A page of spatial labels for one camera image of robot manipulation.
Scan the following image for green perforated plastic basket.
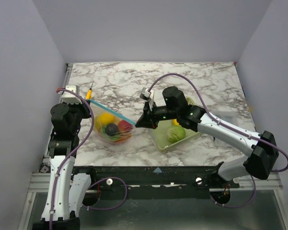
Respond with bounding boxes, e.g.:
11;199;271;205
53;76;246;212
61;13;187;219
148;97;202;151

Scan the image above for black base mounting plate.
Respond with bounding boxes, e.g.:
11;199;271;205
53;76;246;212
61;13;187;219
72;166;239;200

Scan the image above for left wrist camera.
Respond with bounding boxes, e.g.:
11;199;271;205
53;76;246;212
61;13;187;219
56;85;82;104

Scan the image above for clear zip top bag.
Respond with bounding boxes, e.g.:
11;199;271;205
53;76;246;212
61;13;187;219
90;99;135;145

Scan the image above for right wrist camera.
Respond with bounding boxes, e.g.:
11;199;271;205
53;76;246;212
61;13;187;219
140;87;156;112

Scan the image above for yellow toy banana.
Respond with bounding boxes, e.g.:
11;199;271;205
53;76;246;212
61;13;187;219
172;119;179;126

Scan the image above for yellow handled screwdriver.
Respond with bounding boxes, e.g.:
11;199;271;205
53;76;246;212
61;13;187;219
85;84;95;100

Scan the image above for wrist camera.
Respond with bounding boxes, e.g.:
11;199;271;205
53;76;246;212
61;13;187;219
140;87;156;112
56;85;82;104

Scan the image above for orange yellow toy fruit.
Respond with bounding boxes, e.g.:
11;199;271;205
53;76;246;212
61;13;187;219
98;112;116;127

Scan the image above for dark red toy fruit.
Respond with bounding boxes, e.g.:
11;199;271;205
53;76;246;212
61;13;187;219
117;120;133;133

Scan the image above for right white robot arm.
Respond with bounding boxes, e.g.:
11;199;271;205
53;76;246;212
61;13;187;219
135;86;279;188

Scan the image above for dark purple toy mangosteen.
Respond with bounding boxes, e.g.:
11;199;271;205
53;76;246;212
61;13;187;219
105;123;119;136

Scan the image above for green toy cabbage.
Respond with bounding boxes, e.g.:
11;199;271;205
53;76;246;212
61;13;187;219
167;125;186;143

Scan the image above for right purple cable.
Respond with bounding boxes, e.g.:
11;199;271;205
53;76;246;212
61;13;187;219
147;73;288;208

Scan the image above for green toy pepper slice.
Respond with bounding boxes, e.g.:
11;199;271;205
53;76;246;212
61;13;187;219
98;127;120;142

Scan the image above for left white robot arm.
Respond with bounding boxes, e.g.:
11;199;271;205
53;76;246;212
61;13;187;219
32;102;97;230

